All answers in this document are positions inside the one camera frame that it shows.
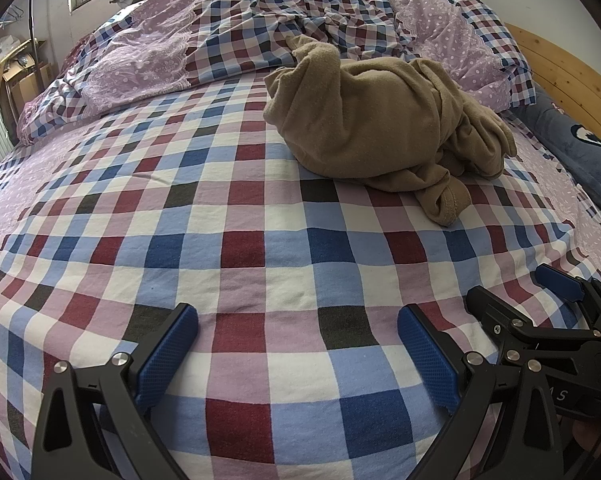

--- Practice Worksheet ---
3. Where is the wooden headboard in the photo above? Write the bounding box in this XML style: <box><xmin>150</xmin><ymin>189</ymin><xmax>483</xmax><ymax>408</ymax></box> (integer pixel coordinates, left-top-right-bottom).
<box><xmin>505</xmin><ymin>22</ymin><xmax>601</xmax><ymax>158</ymax></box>

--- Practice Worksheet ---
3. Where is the metal clothes rack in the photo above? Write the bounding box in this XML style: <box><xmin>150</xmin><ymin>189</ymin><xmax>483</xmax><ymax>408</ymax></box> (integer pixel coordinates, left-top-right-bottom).
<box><xmin>0</xmin><ymin>0</ymin><xmax>41</xmax><ymax>86</ymax></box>

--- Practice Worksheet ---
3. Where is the checkered quilt with lilac lace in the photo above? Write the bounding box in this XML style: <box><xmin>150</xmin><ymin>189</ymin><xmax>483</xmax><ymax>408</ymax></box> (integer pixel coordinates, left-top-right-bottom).
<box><xmin>18</xmin><ymin>0</ymin><xmax>538</xmax><ymax>146</ymax></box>

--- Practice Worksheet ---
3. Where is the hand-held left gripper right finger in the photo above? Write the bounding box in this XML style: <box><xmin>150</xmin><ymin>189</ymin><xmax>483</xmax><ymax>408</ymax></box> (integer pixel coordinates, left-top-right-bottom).
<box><xmin>397</xmin><ymin>304</ymin><xmax>566</xmax><ymax>480</ymax></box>

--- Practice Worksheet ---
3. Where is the blue plush pillow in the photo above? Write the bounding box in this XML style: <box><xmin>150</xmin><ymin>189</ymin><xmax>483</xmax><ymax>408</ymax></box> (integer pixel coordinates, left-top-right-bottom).
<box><xmin>517</xmin><ymin>87</ymin><xmax>601</xmax><ymax>201</ymax></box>

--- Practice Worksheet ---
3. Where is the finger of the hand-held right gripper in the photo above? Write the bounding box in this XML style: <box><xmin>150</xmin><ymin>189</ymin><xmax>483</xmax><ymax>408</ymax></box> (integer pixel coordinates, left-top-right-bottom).
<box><xmin>465</xmin><ymin>285</ymin><xmax>601</xmax><ymax>357</ymax></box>
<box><xmin>535</xmin><ymin>264</ymin><xmax>601</xmax><ymax>322</ymax></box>

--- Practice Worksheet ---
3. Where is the tan fleece garment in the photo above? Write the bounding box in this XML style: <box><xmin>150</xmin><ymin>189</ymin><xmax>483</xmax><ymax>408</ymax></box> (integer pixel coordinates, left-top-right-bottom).
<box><xmin>263</xmin><ymin>34</ymin><xmax>518</xmax><ymax>226</ymax></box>

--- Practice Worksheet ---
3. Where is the pile of cardboard boxes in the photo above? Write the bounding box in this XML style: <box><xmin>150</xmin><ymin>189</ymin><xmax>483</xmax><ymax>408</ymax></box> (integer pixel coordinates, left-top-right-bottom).
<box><xmin>0</xmin><ymin>37</ymin><xmax>51</xmax><ymax>113</ymax></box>

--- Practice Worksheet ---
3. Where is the checkered bed sheet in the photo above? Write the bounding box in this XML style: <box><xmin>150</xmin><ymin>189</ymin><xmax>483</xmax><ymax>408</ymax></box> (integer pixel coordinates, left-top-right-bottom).
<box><xmin>0</xmin><ymin>67</ymin><xmax>601</xmax><ymax>480</ymax></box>

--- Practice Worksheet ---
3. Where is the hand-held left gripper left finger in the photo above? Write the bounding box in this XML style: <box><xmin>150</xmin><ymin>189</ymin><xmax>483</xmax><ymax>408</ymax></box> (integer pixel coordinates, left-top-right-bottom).
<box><xmin>30</xmin><ymin>302</ymin><xmax>201</xmax><ymax>480</ymax></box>

